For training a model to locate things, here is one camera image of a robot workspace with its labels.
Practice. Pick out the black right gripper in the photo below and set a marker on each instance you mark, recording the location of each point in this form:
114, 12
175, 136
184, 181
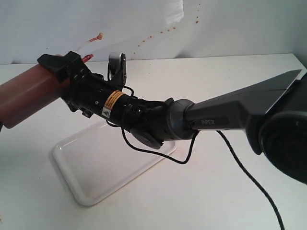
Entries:
89, 92

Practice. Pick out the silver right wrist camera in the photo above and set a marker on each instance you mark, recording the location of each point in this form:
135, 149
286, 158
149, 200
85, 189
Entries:
117, 73

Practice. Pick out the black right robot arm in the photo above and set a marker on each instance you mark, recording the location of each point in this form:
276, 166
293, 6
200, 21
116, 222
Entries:
272, 113

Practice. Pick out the white rectangular plastic tray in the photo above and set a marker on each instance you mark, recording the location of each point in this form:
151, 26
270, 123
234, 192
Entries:
96, 162

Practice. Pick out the white cloth backdrop sheet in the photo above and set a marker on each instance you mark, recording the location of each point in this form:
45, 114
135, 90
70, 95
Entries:
30, 28

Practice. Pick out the red sauce squeeze bottle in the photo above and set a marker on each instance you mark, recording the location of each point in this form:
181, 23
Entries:
27, 93

